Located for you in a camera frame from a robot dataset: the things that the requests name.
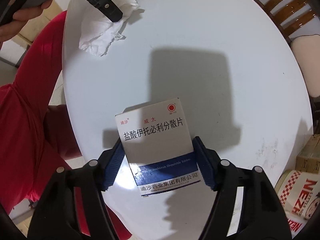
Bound white tissue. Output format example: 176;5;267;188
79;0;139;56

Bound white blue medicine box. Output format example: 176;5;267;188
115;98;201;197

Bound left hand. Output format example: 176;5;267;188
0;0;53;45

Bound Nezha popcorn bucket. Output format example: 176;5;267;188
275;170;319;237

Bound brown cardboard tissue box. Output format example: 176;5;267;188
295;134;320;174

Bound red trousers legs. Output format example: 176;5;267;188
0;10;126;240

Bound beige cushion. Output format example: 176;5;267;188
291;34;320;98

